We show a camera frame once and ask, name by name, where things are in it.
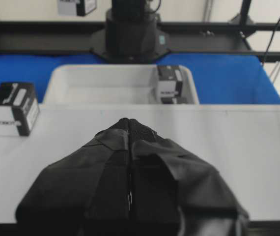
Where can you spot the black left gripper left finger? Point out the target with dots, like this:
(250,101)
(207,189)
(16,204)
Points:
(83,194)

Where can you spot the black dynamixel box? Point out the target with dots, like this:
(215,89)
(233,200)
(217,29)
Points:
(169,85)
(19,108)

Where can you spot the black aluminium frame rail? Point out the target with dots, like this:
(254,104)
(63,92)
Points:
(78,38)

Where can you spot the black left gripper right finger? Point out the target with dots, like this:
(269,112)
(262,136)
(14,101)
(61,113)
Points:
(176,193)

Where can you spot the white plastic tray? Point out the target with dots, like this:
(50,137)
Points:
(110,84)

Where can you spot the black white box in background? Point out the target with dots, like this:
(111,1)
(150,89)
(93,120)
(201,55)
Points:
(76,7)

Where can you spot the black Dynamixel box on base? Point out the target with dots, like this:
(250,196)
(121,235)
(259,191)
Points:
(19,108)

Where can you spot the blue table cloth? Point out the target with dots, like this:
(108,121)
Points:
(219,79)

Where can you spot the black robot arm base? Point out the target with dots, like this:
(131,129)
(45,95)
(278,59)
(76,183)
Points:
(130,34)

